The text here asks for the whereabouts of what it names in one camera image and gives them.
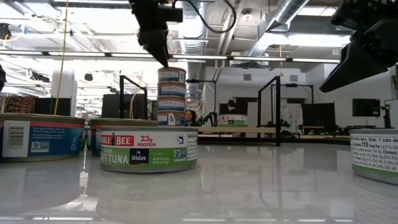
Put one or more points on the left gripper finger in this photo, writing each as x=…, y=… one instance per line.
x=157, y=45

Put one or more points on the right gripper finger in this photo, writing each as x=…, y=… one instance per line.
x=351, y=68

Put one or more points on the small black robot arm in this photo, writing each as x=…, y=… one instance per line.
x=213, y=117

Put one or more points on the ceiling light strip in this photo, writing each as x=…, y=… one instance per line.
x=199, y=57
x=314, y=60
x=258, y=58
x=77, y=54
x=130, y=55

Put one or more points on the black monitor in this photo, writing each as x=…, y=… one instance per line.
x=110, y=107
x=366, y=108
x=53, y=107

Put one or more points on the large black screen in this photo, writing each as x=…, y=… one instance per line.
x=318, y=116

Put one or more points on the light wooden tabletop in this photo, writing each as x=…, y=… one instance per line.
x=326, y=136

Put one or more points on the black round ceiling speaker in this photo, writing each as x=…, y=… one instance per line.
x=88, y=77

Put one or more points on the white patterned board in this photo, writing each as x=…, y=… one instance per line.
x=292, y=116

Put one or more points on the person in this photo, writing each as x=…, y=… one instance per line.
x=230, y=105
x=190, y=117

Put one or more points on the round ceiling sensor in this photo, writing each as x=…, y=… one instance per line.
x=247, y=16

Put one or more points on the patterned tapestry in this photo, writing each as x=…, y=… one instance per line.
x=18, y=104

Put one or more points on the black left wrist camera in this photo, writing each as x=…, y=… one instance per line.
x=172, y=14

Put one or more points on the wall vent grille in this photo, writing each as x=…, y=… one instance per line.
x=293, y=78
x=247, y=77

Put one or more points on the black stand with camera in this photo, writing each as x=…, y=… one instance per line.
x=387, y=116

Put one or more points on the black metal frame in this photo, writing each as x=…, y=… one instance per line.
x=292, y=85

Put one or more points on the black aluminium rig frame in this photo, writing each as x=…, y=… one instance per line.
x=311, y=140

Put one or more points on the silver ventilation duct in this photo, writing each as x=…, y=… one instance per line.
x=289, y=11

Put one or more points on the wooden shelf with black frame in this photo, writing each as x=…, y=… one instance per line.
x=236, y=129

